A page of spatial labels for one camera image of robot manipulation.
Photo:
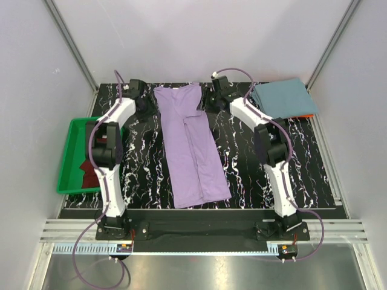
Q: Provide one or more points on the left aluminium frame post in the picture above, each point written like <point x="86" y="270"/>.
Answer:
<point x="67" y="37"/>

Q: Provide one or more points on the purple t shirt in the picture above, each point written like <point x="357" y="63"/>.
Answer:
<point x="196" y="171"/>

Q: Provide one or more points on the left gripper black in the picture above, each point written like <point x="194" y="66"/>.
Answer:
<point x="152" y="111"/>

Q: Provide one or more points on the right aluminium frame post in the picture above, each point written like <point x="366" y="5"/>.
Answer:
<point x="337" y="35"/>

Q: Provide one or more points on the white slotted cable duct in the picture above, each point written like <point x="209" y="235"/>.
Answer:
<point x="148" y="249"/>

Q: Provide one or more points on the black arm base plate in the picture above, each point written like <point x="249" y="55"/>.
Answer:
<point x="204" y="227"/>

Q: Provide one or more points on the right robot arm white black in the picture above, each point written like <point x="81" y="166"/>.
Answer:
<point x="272" y="146"/>

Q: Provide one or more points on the dark red t shirt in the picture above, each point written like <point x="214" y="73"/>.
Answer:
<point x="90" y="179"/>

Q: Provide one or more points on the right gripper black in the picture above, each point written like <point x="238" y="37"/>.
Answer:
<point x="208" y="92"/>

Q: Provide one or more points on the aluminium frame post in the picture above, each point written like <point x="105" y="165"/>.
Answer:
<point x="67" y="37"/>
<point x="337" y="35"/>

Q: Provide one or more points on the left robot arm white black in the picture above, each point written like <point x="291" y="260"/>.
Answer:
<point x="114" y="217"/>

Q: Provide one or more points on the green plastic bin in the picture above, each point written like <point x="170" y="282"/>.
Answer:
<point x="71" y="157"/>

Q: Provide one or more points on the folded blue-grey t shirt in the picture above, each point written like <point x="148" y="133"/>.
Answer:
<point x="284" y="99"/>

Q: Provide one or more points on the folded orange t shirt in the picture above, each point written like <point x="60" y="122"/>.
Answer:
<point x="305" y="116"/>

